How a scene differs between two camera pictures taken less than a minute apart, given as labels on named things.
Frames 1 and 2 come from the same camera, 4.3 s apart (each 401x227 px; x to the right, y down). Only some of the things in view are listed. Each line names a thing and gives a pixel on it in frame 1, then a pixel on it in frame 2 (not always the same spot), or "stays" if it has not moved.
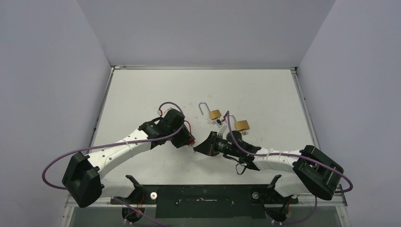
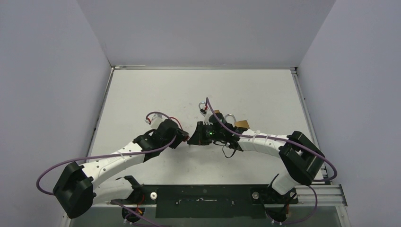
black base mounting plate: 241,201 stays
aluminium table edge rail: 304,108 stays
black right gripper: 212,144 -> 197,135
